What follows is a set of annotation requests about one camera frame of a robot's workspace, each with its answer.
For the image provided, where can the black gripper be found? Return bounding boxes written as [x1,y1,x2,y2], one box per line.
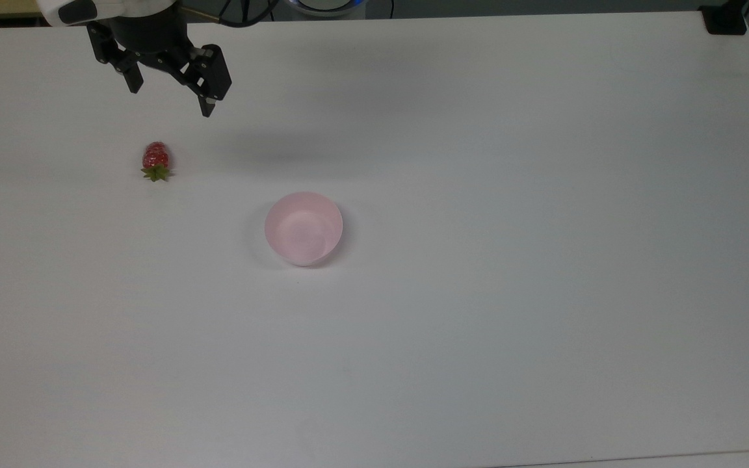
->
[85,6,233,118]

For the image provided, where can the red strawberry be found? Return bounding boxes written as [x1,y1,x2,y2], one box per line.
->
[140,141,173,183]

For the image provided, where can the pink bowl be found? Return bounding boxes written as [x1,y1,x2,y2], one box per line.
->
[264,191,344,267]

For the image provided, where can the black table clamp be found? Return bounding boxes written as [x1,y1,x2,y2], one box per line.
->
[699,0,749,36]

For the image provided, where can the black cable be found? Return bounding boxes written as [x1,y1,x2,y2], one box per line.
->
[179,0,281,29]

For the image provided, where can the robot base with blue ring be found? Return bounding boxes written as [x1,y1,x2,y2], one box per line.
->
[287,0,367,15]

